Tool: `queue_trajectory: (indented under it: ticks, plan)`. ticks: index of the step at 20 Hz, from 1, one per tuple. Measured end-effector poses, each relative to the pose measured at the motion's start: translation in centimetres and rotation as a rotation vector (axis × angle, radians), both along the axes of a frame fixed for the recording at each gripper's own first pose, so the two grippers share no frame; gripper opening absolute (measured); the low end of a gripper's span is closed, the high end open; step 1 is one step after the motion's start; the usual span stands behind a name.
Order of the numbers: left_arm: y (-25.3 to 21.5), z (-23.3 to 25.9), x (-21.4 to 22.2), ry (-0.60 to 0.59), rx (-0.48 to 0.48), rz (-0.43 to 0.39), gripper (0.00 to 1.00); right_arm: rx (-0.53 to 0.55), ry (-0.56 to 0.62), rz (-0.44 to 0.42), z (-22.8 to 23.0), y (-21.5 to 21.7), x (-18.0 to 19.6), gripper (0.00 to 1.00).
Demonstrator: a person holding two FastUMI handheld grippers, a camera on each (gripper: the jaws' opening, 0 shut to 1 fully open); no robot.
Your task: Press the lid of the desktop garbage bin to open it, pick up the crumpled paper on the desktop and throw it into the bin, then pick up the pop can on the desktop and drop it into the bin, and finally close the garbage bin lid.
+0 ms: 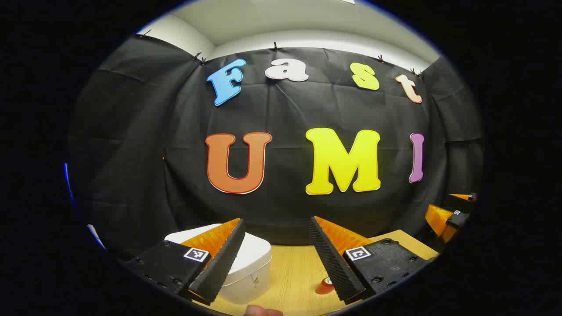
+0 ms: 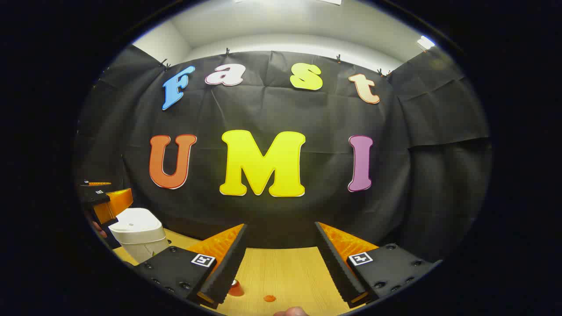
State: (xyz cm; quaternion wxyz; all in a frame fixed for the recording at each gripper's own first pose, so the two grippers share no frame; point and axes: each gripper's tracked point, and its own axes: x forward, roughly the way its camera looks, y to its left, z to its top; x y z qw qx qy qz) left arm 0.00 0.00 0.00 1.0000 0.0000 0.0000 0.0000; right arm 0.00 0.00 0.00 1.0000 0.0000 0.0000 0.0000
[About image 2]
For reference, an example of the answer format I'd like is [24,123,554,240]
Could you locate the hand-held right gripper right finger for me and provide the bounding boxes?
[314,222,443,309]

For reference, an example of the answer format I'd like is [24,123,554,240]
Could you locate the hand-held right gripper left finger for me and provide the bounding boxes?
[132,223,249,309]

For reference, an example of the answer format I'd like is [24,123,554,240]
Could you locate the white desktop garbage bin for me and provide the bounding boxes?
[108,208,169,264]

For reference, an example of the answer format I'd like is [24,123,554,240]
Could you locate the wooden desktop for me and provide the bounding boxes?
[113,228,365,316]

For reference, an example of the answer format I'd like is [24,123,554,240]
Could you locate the black backdrop cloth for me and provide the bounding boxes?
[72,44,492,264]

